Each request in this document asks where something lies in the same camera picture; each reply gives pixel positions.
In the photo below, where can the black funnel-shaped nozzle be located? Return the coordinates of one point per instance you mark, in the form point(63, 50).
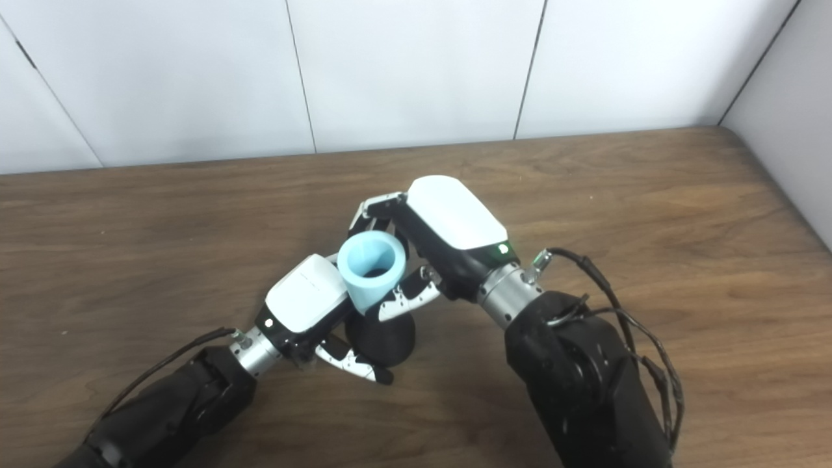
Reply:
point(383, 341)

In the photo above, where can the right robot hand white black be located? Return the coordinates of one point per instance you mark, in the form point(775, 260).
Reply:
point(455, 218)

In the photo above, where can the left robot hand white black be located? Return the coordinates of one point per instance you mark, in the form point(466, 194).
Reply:
point(305, 296)

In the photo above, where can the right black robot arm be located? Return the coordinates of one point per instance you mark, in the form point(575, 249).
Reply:
point(585, 390)

